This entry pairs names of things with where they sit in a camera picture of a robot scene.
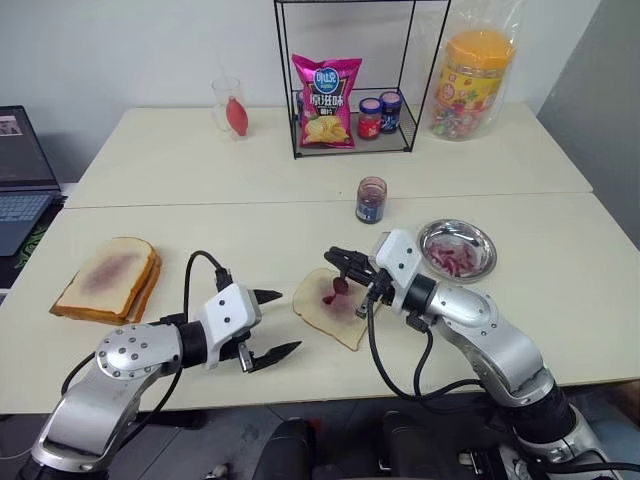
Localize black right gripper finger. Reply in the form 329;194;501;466
326;246;374;269
323;252;374;286

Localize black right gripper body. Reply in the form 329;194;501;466
363;255;396;304

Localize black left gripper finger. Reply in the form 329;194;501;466
248;340;304;375
251;287;282;307

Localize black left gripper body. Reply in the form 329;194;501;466
217;289;264;376

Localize open blueberry jam jar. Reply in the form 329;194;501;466
355;175;389;225

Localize bread slice with jam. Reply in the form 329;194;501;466
292;267;384;353

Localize plain bread slice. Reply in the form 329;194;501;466
119;252;164;325

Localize red lidded jam jar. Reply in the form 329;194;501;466
357;97;384;140

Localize blue lidded jam jar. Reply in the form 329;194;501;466
379;91;404;135

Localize bread slice with purple stain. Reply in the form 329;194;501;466
48;236;156;319

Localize dark rounded shape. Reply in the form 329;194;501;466
380;409;426;480
267;417;317;480

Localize metal bowl with wrappers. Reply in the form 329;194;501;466
416;218;499;286

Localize pink potato chip bag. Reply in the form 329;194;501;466
291;53;364;150

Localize clear drinking glass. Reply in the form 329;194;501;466
210;77;246;144

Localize candy jar with orange lid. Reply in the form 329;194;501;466
432;29;519;141

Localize black green patterned mat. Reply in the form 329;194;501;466
0;194;69;291

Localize clear plastic bag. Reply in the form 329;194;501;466
429;0;526;144

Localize grey laptop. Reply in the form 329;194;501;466
0;104;62;259

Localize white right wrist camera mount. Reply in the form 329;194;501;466
374;228;422;316

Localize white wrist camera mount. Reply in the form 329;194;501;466
197;283;264;371
374;228;422;316

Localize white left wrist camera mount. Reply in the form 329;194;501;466
197;283;264;371

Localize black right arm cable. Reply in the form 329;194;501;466
355;272;491;402

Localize black wire rack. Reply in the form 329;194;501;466
273;0;452;161

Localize red utensil with clear handle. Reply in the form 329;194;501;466
219;52;252;138

